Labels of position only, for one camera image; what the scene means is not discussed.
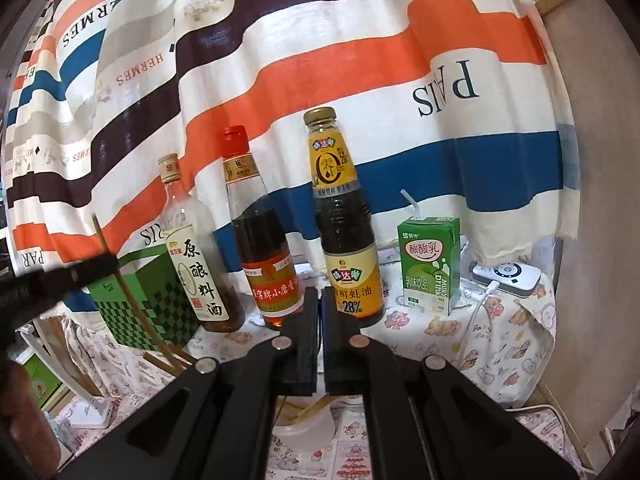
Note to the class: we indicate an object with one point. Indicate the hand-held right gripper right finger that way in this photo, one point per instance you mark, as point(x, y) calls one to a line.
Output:
point(337, 345)

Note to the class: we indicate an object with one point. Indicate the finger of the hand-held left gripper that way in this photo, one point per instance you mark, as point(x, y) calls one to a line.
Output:
point(60, 285)

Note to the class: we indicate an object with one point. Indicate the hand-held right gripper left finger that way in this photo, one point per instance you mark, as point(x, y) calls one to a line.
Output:
point(305, 345)

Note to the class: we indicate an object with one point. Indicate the translucent plastic cup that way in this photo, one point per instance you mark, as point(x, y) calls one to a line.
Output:
point(305, 435)

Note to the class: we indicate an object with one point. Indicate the person's left forearm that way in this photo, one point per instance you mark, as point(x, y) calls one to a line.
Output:
point(25, 410)

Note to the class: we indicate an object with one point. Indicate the pink print tablecloth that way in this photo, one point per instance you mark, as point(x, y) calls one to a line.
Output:
point(345, 430)

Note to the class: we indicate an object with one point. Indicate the red cap sesame oil bottle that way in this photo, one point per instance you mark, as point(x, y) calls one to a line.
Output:
point(262, 250)

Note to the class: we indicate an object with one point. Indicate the dark oyster sauce bottle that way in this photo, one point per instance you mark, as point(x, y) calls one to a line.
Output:
point(345, 240)

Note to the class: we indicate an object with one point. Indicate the green checkered box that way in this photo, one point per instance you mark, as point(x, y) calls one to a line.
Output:
point(165, 310)

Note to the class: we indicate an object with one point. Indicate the bear print cloth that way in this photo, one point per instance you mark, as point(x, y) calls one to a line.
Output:
point(450, 345)

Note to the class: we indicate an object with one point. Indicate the green milk carton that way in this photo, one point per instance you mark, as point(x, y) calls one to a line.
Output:
point(430, 265)

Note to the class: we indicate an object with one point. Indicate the clear cooking wine bottle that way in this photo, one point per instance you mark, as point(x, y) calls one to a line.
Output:
point(200, 280)

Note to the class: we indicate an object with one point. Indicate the white desk lamp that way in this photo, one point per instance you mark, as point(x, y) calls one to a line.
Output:
point(92, 412)

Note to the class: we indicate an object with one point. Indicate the tissue pack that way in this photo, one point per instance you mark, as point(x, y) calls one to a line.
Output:
point(60, 440)

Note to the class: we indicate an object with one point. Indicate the white power bank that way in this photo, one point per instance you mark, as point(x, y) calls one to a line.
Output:
point(507, 275)

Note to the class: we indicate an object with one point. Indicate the striped cloth backdrop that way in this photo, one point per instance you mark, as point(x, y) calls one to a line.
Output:
point(350, 60)

